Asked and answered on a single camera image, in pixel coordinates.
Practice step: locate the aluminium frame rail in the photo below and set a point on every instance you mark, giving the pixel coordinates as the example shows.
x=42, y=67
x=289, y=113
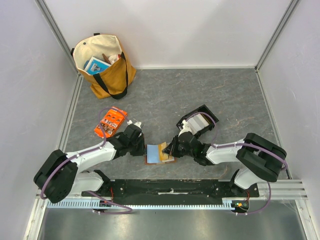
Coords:
x=287, y=187

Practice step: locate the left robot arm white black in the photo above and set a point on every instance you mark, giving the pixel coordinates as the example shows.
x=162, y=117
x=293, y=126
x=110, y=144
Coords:
x=64, y=174

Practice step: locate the blue book in bag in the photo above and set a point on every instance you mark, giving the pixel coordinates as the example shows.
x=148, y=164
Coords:
x=95, y=66

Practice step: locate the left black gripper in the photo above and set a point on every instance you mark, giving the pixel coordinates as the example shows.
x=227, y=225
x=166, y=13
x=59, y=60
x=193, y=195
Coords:
x=142, y=150

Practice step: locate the mustard canvas tote bag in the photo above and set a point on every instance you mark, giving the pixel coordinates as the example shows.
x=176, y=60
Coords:
x=116, y=78

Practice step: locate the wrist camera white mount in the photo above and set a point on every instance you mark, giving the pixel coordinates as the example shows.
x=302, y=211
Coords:
x=137, y=123
x=185, y=128

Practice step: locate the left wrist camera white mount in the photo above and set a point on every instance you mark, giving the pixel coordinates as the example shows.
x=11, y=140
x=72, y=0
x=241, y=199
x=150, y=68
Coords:
x=137, y=123

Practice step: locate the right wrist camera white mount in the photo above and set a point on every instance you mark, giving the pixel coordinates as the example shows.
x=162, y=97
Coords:
x=185, y=128

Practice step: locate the white card stack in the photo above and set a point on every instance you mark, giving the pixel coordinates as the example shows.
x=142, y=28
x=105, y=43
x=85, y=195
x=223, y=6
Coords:
x=197, y=123

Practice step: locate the black card box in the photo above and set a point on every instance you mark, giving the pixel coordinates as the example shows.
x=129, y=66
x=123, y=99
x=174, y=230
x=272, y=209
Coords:
x=207, y=113

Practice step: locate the tan credit card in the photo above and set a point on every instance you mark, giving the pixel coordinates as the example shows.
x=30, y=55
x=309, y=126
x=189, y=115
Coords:
x=164, y=157

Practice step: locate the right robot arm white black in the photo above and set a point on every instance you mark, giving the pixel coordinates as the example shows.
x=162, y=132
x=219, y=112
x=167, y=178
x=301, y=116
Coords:
x=261, y=159

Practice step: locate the blue card in holder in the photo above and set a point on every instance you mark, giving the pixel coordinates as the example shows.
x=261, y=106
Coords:
x=152, y=154

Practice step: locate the orange booklet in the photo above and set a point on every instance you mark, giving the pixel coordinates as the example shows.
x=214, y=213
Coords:
x=111, y=122

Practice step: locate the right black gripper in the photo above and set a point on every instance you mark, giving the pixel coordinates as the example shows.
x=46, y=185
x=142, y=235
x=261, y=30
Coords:
x=175, y=148

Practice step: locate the brown item in bag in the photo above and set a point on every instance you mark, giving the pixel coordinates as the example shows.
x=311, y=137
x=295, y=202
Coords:
x=105, y=58

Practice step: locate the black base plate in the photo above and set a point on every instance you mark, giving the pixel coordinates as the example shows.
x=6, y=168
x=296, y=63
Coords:
x=167, y=200

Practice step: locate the brown leather card holder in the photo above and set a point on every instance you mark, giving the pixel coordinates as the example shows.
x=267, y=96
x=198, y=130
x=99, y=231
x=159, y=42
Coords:
x=156, y=156

